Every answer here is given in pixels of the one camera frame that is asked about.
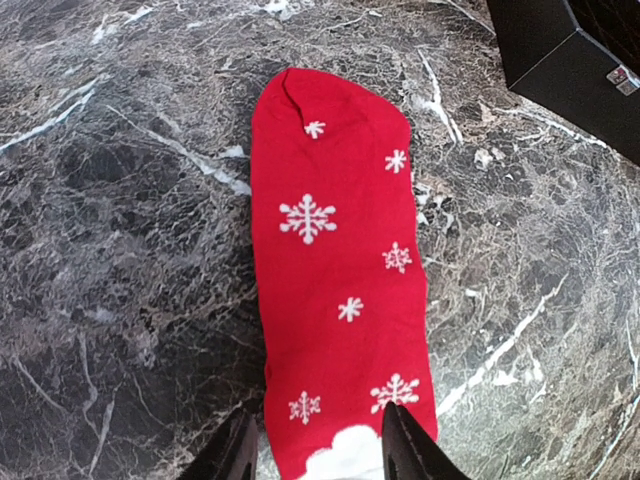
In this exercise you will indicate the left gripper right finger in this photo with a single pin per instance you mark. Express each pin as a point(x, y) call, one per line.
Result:
point(409, 453)

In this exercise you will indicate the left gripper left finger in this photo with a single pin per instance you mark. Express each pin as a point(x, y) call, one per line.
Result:
point(231, 453)

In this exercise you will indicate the red Santa Christmas sock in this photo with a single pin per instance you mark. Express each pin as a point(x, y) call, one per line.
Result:
point(341, 286)

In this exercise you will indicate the black compartment box glass lid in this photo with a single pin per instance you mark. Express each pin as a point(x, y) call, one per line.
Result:
point(578, 59)

